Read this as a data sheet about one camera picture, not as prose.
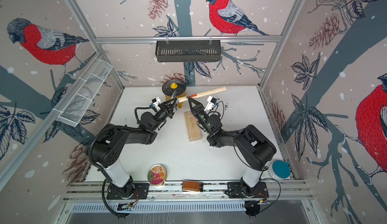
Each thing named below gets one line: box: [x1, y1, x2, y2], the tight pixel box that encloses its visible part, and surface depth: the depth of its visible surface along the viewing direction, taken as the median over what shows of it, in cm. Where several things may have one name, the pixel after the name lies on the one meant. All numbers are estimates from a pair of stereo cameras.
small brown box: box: [181, 180, 204, 193], surface depth 74 cm
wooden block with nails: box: [183, 110, 203, 142], surface depth 94 cm
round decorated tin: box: [147, 163, 168, 187], surface depth 77 cm
